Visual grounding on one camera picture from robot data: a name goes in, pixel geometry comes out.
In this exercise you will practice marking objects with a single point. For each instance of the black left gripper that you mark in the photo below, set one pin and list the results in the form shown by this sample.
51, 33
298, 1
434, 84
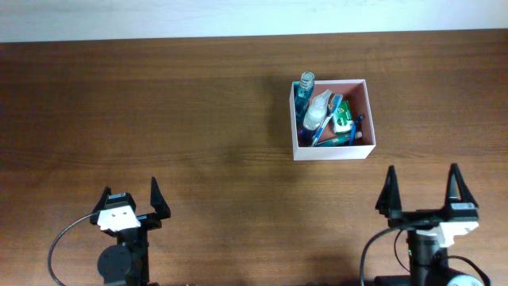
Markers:
148, 219

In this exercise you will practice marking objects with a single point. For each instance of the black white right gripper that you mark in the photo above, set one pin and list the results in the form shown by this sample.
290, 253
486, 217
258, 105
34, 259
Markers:
421, 215

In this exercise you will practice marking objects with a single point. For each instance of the green red toothpaste tube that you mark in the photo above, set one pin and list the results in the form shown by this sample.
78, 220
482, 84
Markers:
341, 140

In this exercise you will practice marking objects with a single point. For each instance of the blue disposable razor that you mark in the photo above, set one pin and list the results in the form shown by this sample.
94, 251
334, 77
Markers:
354, 131

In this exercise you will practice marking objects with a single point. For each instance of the green soap box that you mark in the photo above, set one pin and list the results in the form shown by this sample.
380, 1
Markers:
342, 118

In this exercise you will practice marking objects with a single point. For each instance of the blue white toothbrush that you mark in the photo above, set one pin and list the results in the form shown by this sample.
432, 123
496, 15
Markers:
332, 107

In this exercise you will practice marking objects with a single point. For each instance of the clear purple spray bottle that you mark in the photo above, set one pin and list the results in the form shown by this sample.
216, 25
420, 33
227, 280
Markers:
317, 111

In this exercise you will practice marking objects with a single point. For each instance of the blue mouthwash bottle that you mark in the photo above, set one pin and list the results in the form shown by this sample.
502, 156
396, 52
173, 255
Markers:
303, 94

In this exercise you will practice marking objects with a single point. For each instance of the pink cardboard box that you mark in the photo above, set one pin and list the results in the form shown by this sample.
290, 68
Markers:
355, 91

